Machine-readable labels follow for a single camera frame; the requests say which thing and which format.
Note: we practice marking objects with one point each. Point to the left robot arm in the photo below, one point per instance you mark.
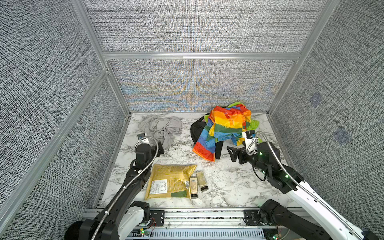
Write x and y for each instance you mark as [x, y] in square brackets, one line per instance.
[119, 218]

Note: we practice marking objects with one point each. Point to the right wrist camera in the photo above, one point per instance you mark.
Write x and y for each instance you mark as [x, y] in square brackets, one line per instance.
[251, 142]

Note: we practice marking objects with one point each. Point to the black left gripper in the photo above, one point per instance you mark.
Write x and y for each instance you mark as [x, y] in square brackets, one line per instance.
[159, 149]

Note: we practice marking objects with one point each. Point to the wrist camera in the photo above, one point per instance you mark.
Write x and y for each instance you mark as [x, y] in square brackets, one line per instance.
[142, 139]
[251, 142]

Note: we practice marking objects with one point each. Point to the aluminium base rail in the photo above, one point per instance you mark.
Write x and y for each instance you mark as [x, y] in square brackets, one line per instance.
[200, 218]

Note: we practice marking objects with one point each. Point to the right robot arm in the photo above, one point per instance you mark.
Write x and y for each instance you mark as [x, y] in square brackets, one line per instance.
[329, 224]

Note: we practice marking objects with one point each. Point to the beige tube black cap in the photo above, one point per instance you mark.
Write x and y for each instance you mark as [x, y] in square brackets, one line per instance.
[194, 187]

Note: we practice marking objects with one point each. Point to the rainbow striped cloth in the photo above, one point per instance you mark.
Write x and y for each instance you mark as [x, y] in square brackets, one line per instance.
[203, 151]

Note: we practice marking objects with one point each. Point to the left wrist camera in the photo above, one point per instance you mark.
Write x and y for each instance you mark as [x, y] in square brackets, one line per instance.
[142, 139]

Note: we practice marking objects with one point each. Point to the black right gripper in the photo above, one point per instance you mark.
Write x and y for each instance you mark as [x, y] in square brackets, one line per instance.
[233, 156]

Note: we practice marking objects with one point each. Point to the gold foil snack bag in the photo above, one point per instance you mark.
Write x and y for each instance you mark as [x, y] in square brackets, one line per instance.
[170, 181]

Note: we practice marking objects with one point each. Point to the white slotted cable duct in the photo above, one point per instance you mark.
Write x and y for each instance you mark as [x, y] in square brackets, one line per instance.
[200, 234]

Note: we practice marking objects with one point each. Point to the grey cloth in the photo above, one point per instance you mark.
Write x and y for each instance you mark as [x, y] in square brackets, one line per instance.
[163, 129]

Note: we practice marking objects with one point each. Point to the black cloth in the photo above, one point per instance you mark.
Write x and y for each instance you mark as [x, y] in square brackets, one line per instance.
[196, 130]

